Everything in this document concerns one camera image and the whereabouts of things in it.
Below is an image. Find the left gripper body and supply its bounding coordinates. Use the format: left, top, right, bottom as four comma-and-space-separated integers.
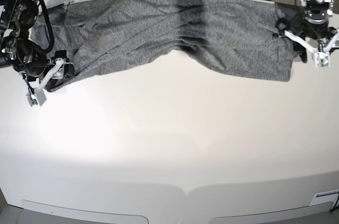
284, 30, 334, 53

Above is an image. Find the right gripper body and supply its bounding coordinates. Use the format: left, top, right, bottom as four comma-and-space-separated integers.
21, 57, 64, 90

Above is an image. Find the grey long-sleeve T-shirt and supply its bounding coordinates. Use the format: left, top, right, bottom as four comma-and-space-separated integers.
30, 0, 299, 93

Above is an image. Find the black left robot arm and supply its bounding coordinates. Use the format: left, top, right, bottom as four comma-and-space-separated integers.
275, 0, 338, 68

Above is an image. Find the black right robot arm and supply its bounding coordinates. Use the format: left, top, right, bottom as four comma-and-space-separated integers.
1, 0, 75, 88

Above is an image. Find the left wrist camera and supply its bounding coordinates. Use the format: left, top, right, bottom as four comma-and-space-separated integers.
313, 52, 331, 68

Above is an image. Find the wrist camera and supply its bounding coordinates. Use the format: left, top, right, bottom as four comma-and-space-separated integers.
26, 88, 47, 107
313, 52, 331, 68

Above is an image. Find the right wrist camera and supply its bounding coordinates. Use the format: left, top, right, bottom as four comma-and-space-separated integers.
26, 88, 47, 107

